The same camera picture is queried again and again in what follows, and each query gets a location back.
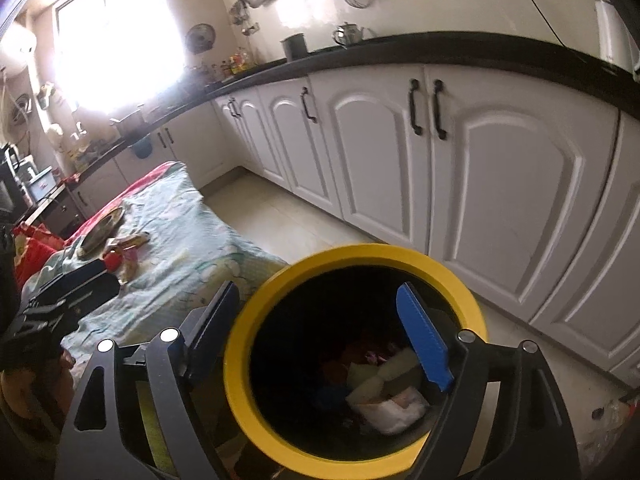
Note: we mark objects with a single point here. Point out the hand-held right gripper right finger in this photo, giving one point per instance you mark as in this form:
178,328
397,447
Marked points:
425,345

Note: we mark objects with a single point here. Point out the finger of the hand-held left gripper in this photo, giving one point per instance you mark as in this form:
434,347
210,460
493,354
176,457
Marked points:
90,300
80,274

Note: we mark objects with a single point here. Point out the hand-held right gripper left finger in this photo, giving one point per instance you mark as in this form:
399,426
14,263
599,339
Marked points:
210,330

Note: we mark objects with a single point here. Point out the yellow-rimmed black trash bin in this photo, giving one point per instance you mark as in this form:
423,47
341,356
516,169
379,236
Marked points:
250,385

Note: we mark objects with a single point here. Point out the person's left hand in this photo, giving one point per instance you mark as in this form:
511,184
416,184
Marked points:
52,385

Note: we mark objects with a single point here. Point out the round metal tray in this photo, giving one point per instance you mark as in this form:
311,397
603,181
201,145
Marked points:
100,232

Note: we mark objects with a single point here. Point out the yellow pink snack wrapper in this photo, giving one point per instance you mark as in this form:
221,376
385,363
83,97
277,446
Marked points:
129,265

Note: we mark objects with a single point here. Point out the red floral pillow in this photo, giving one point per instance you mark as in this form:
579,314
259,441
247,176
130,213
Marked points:
35,252

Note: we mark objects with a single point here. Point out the grey drawer cabinet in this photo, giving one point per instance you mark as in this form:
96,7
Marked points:
67,212

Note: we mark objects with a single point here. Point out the white crumpled plastic wrapper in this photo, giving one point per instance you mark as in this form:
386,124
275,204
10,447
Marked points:
395,410

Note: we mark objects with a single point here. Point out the blue plastic box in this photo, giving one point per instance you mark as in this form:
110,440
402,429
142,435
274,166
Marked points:
40,181

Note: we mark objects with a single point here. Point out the black microwave oven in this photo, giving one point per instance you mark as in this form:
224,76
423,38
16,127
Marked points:
5,197

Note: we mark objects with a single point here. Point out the red blanket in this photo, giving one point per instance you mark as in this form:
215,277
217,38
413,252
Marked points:
140,182

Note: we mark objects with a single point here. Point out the black electric kettle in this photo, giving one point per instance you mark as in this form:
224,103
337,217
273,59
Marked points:
9,160

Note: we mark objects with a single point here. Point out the blue hanging basin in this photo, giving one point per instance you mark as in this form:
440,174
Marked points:
141,146

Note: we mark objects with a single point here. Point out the metal cooking pot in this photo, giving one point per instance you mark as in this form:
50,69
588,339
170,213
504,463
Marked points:
127,122

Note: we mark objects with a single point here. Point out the white kitchen cabinets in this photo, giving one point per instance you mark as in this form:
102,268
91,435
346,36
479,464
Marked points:
500,200

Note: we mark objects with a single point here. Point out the window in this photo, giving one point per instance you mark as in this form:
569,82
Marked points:
110,45

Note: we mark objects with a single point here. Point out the white water heater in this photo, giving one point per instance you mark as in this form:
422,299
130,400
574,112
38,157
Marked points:
17,42

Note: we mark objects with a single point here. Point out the group of condiment bottles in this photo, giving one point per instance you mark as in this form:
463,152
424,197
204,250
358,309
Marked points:
236,62

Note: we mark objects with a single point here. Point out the metal canister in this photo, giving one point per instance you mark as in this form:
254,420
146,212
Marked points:
295,46

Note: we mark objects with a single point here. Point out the black kitchen countertop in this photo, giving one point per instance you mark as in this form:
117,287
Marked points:
450,50

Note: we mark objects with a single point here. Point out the metal teapot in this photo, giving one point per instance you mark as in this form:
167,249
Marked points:
347,35

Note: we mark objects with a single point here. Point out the small wall fan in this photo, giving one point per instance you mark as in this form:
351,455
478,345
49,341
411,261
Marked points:
200,38

